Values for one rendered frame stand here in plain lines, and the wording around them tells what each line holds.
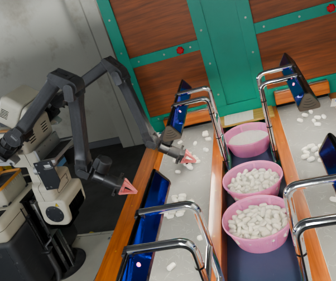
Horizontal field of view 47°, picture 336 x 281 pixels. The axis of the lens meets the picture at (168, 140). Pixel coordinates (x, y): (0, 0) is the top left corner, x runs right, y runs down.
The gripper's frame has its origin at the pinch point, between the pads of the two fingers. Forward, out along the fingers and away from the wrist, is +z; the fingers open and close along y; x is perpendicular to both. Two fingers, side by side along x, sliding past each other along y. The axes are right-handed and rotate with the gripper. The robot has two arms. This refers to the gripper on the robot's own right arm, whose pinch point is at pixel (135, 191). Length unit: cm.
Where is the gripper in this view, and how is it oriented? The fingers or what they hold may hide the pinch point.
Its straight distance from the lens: 172.9
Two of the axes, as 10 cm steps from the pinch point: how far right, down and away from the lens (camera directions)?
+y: 1.2, -4.4, 8.9
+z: 9.1, 4.0, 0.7
